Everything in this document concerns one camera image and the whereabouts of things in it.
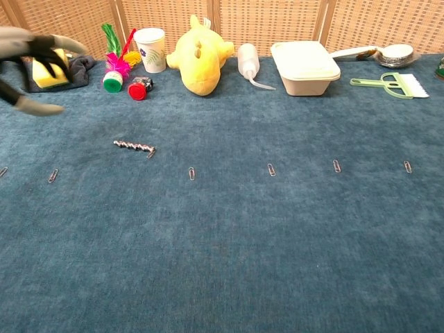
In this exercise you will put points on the silver foil dish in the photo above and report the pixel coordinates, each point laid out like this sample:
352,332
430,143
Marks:
395,61

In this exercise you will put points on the white plastic ladle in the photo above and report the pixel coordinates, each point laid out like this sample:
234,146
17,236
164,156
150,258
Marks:
354,52

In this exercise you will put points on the green hand brush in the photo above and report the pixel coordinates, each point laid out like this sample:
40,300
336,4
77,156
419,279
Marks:
399,86

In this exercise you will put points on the woven folding screen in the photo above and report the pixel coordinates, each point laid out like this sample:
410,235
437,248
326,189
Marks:
263,24

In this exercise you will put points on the beige lidded lunch box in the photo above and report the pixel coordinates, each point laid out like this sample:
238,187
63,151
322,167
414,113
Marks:
305,69

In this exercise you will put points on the blue table carpet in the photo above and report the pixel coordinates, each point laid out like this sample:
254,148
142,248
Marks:
222,243

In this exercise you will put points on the metal bead chain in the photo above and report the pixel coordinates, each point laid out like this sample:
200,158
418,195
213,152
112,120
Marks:
133,145

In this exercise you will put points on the white paper cup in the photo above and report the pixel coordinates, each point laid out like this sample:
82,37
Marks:
151,48

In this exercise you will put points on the clear squeeze wash bottle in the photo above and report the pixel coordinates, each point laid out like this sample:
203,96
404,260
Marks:
248,59

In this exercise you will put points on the colourful feather shuttlecock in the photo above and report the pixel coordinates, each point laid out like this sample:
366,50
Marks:
112,83

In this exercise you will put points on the yellow plush toy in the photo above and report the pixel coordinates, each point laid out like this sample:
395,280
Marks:
201,59

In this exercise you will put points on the dark grey cloth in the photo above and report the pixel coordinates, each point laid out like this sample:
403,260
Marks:
83,69

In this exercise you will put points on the yellow sponge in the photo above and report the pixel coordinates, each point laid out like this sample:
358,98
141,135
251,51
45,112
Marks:
43,79

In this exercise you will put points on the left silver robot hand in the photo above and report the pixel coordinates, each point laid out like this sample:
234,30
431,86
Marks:
38,45

